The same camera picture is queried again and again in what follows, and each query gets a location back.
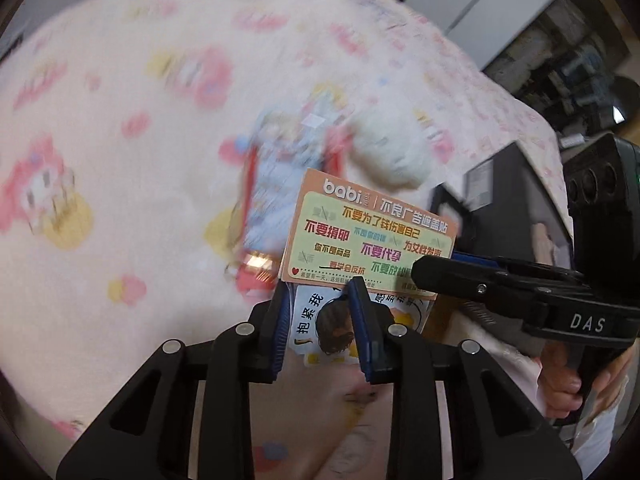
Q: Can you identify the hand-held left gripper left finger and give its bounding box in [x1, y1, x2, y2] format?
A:
[56, 280, 294, 480]

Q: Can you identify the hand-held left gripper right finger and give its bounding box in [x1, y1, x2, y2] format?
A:
[347, 275, 584, 480]

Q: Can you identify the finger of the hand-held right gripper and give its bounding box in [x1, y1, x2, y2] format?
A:
[410, 254, 556, 322]
[451, 252, 587, 283]

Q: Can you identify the black cardboard box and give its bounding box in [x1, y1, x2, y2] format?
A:
[430, 139, 574, 267]

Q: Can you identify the sticker sheet pack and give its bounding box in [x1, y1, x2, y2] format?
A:
[276, 167, 461, 363]

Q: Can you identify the person's right hand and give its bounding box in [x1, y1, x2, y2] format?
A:
[537, 339, 632, 422]

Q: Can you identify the pink printed cloth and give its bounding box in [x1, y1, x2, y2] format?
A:
[247, 355, 616, 480]

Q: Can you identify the white fluffy object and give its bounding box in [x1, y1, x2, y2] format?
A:
[349, 114, 437, 192]

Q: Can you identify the red-edged plastic packet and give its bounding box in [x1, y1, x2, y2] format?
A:
[224, 109, 362, 302]

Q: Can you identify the cluttered storage shelf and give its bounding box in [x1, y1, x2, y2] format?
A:
[479, 0, 640, 138]

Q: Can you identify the pink printed blanket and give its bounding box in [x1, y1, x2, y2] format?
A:
[0, 0, 561, 443]

